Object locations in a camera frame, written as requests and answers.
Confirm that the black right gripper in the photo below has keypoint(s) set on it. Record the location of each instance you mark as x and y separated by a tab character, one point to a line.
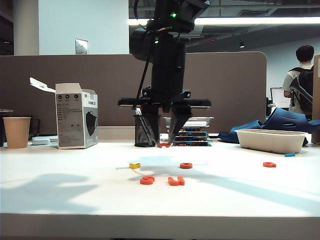
167	80

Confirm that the orange letter n magnet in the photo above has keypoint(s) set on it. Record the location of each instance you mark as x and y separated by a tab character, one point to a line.
163	145

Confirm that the orange letter u magnet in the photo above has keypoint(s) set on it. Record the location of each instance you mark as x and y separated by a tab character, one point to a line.
176	183

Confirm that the orange letter s magnet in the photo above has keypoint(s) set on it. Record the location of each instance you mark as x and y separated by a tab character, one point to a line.
143	180

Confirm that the orange letter o magnet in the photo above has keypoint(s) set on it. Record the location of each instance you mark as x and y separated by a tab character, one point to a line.
182	165

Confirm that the yellow letter y magnet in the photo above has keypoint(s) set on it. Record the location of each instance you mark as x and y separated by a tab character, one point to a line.
134	166

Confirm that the orange letter a magnet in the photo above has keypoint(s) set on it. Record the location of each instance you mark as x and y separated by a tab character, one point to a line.
272	165

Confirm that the blue letter l magnet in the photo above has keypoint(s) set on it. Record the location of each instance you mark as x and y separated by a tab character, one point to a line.
290	155

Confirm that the black mesh pen holder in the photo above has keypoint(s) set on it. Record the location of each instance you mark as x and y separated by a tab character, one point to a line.
142	137

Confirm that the clear pen with black cap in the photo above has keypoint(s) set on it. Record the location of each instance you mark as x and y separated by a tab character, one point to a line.
138	112

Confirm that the stacked colourful boxes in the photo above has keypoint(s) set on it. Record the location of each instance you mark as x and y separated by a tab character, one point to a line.
195	143

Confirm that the clear plastic box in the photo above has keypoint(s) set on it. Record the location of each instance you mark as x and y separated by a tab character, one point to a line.
200	118

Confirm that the white grey mask box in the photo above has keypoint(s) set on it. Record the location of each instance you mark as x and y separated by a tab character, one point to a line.
72	120

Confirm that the brown desk partition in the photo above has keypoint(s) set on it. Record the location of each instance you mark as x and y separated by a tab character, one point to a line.
75	75

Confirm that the beige pulp tray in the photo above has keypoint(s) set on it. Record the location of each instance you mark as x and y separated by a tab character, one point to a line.
270	142

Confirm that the computer monitor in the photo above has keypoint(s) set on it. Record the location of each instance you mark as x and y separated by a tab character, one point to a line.
277	98

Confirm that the small white plastic case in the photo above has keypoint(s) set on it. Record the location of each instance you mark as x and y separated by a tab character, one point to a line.
40	141

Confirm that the long ceiling light strip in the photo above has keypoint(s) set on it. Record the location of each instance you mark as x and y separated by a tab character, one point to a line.
250	20

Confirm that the black backpack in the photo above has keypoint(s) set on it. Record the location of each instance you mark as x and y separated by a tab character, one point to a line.
306	87

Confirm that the brown paper cup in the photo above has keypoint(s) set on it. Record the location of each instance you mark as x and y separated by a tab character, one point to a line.
16	132

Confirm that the brown wooden cabinet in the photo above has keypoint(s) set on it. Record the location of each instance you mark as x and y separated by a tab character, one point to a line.
316	100

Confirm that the person in beige shirt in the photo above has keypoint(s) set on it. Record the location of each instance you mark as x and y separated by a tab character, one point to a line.
305	53

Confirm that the metal wall switch plate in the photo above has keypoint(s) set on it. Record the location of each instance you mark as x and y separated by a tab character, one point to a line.
81	46

